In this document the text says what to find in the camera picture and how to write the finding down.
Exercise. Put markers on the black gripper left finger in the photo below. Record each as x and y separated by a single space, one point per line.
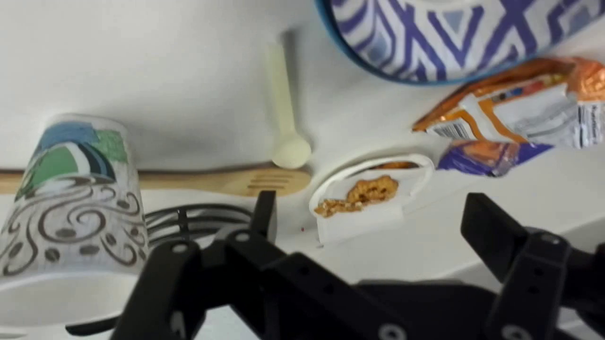
253 283

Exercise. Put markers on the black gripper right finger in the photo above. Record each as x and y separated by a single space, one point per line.
542 276

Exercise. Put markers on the white plastic spoon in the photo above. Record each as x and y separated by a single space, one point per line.
285 106

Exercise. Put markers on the wooden slotted spoon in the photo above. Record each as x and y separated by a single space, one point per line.
209 179

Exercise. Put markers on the patterned paper cup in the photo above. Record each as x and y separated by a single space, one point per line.
69 219

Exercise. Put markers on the black metal whisk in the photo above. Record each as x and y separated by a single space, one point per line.
190 219

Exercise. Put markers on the white food container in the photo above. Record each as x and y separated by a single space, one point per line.
366 219

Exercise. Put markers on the orange snack pieces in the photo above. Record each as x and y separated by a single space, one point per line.
360 194

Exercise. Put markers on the orange snack bag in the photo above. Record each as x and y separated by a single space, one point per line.
523 113

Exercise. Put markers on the blue white patterned bowl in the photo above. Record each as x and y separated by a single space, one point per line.
466 30

